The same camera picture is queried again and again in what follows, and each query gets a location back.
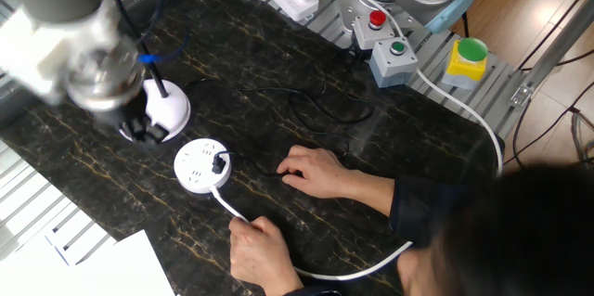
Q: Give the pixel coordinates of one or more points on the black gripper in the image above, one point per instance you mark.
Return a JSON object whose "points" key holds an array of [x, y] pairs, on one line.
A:
{"points": [[116, 115]]}

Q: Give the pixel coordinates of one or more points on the round white power socket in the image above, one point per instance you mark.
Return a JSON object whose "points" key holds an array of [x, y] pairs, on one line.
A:
{"points": [[197, 171]]}

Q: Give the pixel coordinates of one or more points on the person's right forearm navy sleeve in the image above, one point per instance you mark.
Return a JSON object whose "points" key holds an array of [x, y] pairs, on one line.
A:
{"points": [[404, 198]]}

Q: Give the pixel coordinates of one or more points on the person's left forearm navy sleeve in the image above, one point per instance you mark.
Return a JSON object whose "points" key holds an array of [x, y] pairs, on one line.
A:
{"points": [[320, 292]]}

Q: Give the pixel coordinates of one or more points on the person's left hand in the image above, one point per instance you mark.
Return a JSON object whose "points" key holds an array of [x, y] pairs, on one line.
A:
{"points": [[260, 256]]}

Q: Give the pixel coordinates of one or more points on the person's right hand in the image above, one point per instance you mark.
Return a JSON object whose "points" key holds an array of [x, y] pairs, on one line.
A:
{"points": [[320, 171]]}

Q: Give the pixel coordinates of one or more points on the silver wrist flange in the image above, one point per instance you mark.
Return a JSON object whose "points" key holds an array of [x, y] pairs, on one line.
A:
{"points": [[107, 78]]}

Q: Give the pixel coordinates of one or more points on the white paper sheet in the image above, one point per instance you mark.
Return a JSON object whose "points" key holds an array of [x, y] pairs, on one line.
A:
{"points": [[130, 268], [32, 273]]}

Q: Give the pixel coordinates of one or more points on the grey box red button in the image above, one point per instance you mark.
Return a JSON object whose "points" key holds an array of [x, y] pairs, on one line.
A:
{"points": [[371, 36]]}

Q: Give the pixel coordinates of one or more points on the grey box green button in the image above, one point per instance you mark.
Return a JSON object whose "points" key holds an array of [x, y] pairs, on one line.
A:
{"points": [[392, 68]]}

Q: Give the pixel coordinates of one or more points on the yellow box green mushroom button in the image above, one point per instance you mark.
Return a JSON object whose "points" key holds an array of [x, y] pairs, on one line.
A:
{"points": [[464, 66]]}

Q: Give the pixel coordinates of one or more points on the person's head black hair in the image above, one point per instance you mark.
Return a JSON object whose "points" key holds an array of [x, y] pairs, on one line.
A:
{"points": [[510, 235]]}

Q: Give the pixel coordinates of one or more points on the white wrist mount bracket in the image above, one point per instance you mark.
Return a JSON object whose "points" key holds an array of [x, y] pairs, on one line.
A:
{"points": [[32, 55]]}

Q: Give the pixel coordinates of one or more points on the aluminium frame beam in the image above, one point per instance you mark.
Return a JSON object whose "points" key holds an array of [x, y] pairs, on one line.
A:
{"points": [[557, 41]]}

